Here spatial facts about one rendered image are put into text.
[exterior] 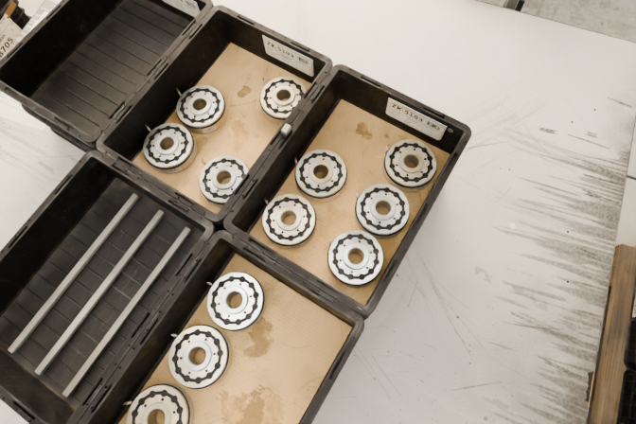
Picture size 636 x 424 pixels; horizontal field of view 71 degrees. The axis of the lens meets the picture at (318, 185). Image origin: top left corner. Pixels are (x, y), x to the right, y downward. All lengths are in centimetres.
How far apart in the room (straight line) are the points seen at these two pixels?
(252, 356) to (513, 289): 56
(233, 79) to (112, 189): 35
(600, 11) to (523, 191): 156
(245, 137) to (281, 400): 51
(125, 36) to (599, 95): 116
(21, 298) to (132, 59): 56
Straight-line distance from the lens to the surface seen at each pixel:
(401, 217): 86
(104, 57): 119
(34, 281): 103
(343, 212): 88
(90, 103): 113
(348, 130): 95
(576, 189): 117
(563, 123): 124
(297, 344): 84
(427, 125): 91
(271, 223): 85
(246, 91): 102
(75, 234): 101
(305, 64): 97
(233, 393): 86
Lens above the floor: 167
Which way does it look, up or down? 69 degrees down
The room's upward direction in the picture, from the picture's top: 5 degrees counter-clockwise
